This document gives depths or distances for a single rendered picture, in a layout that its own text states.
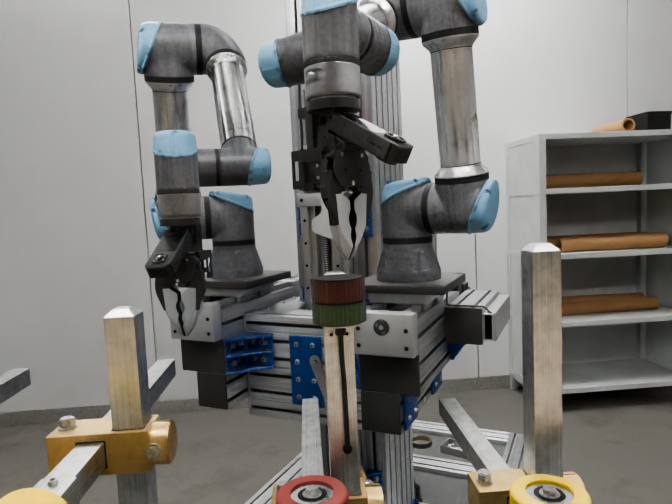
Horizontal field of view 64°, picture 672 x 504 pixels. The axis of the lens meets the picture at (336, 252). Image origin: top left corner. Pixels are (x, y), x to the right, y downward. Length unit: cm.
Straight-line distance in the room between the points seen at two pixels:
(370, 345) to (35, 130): 280
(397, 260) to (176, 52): 69
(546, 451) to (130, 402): 50
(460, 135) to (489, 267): 240
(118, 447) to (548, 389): 51
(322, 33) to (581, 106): 314
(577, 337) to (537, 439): 310
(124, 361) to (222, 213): 82
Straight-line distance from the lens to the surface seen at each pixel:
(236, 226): 143
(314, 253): 143
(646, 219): 391
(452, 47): 116
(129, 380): 67
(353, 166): 71
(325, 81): 71
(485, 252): 348
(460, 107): 115
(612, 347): 395
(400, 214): 121
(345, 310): 56
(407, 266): 120
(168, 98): 138
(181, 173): 97
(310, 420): 94
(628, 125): 353
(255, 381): 145
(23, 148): 360
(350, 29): 74
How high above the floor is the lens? 122
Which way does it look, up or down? 5 degrees down
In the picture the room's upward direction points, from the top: 3 degrees counter-clockwise
